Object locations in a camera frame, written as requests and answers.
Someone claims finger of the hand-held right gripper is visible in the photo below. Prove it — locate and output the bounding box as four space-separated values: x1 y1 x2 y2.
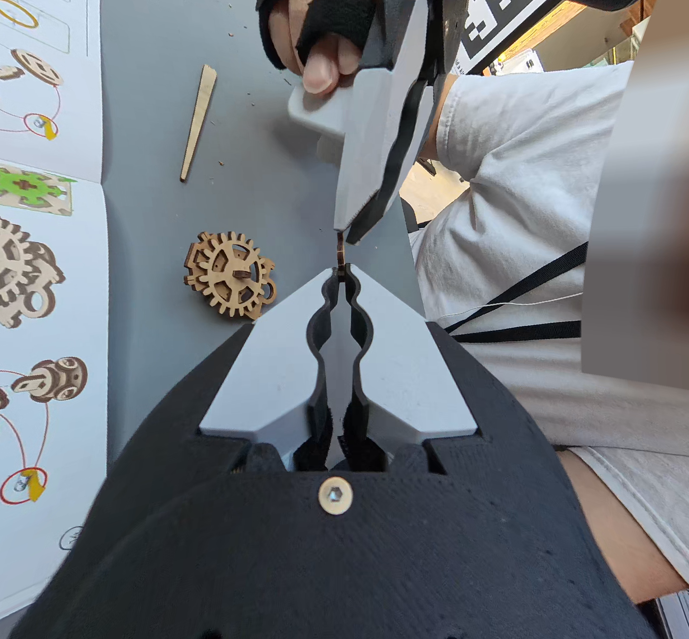
344 74 441 245
334 0 434 233

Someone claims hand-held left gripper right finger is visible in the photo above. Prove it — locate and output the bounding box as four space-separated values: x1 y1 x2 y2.
338 264 480 472

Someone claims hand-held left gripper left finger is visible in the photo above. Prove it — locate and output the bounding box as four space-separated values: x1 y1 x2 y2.
198 267 341 472

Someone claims wooden gear assembly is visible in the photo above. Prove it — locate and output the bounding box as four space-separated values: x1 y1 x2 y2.
184 231 278 322

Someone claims person's left forearm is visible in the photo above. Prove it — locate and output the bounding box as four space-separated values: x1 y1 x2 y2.
554 450 689 605

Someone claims grey desk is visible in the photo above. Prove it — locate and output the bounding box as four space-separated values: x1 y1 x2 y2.
99 0 427 475

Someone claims person in white shirt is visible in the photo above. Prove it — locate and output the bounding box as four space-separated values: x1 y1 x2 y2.
406 60 689 586

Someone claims tapered wooden stick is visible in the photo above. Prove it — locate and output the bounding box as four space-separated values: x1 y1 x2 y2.
179 64 217 183

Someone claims assembly instruction booklet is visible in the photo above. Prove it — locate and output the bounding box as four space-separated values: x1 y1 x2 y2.
0 0 111 621

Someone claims black strap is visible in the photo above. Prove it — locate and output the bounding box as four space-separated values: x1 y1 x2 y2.
451 320 582 344
446 242 589 334

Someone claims thin white cord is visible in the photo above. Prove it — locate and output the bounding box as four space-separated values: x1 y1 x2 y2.
439 292 583 323

